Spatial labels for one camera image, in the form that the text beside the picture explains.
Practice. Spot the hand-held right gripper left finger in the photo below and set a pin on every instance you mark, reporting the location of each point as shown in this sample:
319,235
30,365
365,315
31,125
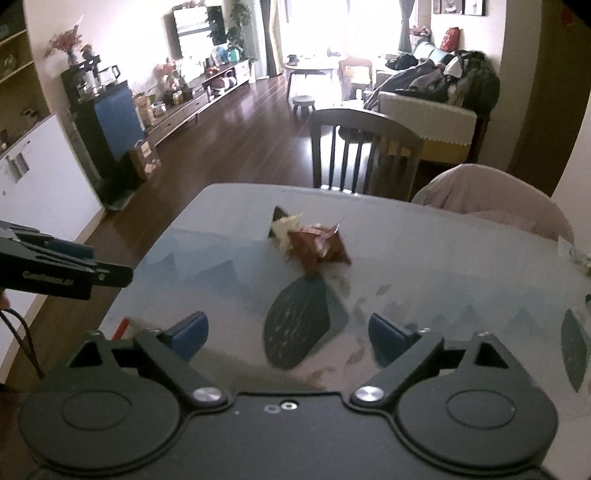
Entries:
191,334

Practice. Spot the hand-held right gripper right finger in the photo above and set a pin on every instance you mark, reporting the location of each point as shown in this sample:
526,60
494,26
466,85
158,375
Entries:
388,337

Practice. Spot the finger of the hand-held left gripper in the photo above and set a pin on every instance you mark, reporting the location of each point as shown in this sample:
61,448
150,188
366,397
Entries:
113,275
69,251

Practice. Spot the red and white snack packet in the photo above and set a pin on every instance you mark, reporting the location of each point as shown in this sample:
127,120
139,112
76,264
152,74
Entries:
121,326

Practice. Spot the dark red snack bag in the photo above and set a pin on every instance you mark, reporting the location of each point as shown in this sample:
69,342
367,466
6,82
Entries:
318,249

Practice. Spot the cream snack packet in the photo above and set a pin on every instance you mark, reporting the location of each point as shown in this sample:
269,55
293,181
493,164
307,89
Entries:
282,230

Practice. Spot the black snack packet white label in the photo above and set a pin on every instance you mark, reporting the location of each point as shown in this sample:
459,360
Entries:
278,216

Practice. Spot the white cabinet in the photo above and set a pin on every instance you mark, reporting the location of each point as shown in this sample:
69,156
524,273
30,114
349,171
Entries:
46,198

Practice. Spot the cardboard box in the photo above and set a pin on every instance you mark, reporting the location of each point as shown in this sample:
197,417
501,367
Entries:
145,159

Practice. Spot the black cabinet with blue front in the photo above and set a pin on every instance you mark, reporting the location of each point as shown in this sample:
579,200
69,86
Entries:
111,134

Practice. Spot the coffee machine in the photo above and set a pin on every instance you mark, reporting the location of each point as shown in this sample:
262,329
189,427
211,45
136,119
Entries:
92,78

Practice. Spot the dark wooden chair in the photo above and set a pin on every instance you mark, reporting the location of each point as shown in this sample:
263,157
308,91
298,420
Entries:
360,147

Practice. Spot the pink flower bouquet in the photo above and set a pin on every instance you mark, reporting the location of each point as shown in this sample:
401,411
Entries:
168,76

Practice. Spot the pale wrapper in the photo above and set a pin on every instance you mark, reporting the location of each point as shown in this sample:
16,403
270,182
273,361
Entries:
575,256

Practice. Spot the long low television cabinet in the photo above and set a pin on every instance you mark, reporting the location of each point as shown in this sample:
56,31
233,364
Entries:
203,92

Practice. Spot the vase of pink flowers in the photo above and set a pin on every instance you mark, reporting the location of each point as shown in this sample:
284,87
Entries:
64,44

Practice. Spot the beige sofa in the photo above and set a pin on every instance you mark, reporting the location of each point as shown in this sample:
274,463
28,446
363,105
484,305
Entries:
429,120

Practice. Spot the small round stool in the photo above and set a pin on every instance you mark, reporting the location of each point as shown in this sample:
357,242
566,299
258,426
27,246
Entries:
304,104

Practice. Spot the flat screen television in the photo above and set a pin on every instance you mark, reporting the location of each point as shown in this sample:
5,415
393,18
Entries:
196,30

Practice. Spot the pile of dark clothes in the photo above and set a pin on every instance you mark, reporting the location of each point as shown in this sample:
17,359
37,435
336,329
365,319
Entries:
434,78

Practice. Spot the small wooden chair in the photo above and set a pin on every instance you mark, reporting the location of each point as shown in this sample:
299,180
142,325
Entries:
355,76

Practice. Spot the tall green houseplant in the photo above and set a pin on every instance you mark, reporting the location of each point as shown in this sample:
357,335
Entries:
239,32

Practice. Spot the round coffee table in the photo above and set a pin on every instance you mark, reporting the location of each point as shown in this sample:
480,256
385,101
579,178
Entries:
309,69

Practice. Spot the grey curtain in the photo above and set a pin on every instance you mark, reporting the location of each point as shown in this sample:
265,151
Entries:
271,37
407,25

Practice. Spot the wall shelf unit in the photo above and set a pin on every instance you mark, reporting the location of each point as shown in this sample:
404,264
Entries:
16,78

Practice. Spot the framed wall pictures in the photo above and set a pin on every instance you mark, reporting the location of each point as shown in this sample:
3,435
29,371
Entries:
457,7

